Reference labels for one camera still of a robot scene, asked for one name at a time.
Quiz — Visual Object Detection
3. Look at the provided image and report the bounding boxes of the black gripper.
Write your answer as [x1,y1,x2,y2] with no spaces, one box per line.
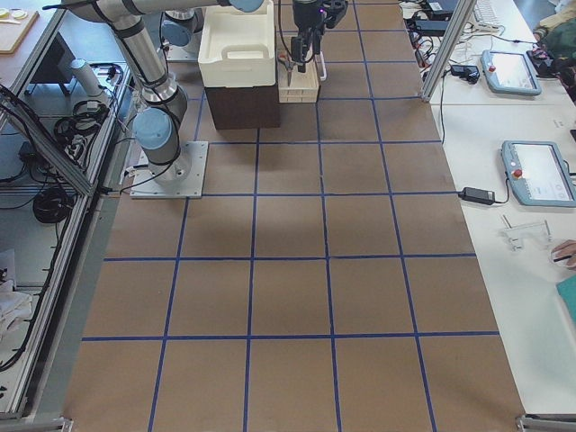
[290,0,348,73]

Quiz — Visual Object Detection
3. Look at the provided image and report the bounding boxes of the grey orange-handled scissors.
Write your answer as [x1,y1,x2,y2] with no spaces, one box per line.
[276,51,294,86]

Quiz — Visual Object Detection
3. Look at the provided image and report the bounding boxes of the wooden drawer with white handle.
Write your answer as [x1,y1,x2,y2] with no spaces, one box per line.
[276,34,325,104]

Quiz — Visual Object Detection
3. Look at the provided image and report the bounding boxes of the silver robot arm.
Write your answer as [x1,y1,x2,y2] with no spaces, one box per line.
[161,8,204,55]
[43,1,263,182]

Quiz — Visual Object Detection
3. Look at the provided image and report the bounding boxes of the dark brown drawer cabinet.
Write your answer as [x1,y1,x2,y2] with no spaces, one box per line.
[205,84,281,130]

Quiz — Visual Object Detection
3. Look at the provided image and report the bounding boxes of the person's hand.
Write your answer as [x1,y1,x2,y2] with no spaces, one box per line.
[551,239,576,270]

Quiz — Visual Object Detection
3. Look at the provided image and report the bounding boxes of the white plastic tray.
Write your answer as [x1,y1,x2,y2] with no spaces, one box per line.
[198,1,276,88]

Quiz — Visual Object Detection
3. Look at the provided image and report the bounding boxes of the far teach pendant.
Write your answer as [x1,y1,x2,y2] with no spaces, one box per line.
[480,49,542,96]

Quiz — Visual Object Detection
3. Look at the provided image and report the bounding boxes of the teach pendant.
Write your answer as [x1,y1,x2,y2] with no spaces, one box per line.
[500,140,575,208]
[480,49,542,96]

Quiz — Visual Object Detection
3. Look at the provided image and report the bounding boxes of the black power adapter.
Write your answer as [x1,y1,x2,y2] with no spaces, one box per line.
[458,186,496,205]

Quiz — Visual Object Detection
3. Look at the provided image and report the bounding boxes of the near teach pendant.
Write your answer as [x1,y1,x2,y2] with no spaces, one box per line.
[500,140,575,208]

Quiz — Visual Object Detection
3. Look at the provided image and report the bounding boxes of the wooden cutting board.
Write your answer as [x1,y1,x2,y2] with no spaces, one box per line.
[1,9,39,54]

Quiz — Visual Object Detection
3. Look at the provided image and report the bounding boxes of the clear acrylic stand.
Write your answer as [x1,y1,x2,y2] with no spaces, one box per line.
[500,215,553,251]

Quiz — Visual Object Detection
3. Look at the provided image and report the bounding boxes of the teal notebook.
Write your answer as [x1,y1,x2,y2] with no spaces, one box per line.
[556,275,576,322]

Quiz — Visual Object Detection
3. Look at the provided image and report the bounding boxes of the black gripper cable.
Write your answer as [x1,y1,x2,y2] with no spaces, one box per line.
[274,0,293,68]

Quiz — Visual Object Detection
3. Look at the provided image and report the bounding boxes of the grey metal base plate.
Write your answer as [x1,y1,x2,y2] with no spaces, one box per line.
[130,141,209,199]

